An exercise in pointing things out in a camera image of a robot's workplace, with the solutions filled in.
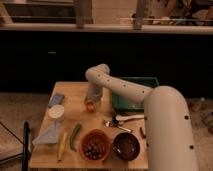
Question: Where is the white round container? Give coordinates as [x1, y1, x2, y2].
[48, 105, 65, 122]

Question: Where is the light blue cloth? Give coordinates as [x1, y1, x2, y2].
[32, 122, 60, 145]

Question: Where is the green plastic tray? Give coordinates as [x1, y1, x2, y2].
[111, 77, 159, 113]

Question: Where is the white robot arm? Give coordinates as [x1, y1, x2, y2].
[85, 64, 199, 171]

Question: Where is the black pole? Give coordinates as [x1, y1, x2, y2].
[22, 122, 30, 171]

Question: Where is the yellow banana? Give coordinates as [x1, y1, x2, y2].
[57, 132, 68, 162]

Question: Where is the orange bowl with grapes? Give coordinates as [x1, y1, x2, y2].
[79, 129, 111, 163]

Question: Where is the orange apple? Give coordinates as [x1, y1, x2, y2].
[86, 103, 95, 113]

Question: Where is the metal spoon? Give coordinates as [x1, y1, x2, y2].
[103, 120, 133, 133]

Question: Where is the purple bowl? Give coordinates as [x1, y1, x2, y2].
[112, 132, 140, 161]

